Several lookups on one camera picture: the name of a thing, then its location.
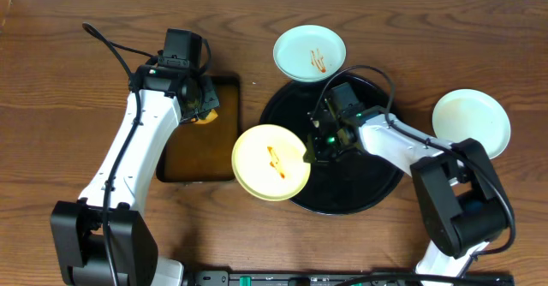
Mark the yellow plate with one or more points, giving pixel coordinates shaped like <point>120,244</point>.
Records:
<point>267,161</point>

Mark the round black tray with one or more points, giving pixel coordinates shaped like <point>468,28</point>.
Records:
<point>351,184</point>

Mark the orange green scrub sponge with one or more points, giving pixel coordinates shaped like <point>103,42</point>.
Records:
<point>210,117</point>

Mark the rectangular black water tray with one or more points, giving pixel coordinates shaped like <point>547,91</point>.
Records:
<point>202,152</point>

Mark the mint plate with ketchup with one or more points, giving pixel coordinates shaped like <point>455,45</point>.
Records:
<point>309,53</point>

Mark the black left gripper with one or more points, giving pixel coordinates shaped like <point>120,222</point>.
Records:
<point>205,102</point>

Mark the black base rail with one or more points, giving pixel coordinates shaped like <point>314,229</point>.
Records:
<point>224,278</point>

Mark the mint green plate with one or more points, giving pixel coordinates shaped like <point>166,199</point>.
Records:
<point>469,113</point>

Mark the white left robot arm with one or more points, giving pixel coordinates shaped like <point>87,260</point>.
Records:
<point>102,238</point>

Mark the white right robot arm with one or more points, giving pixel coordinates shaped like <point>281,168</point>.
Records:
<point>463,205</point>

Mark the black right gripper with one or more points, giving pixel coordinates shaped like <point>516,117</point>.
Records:
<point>315,153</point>

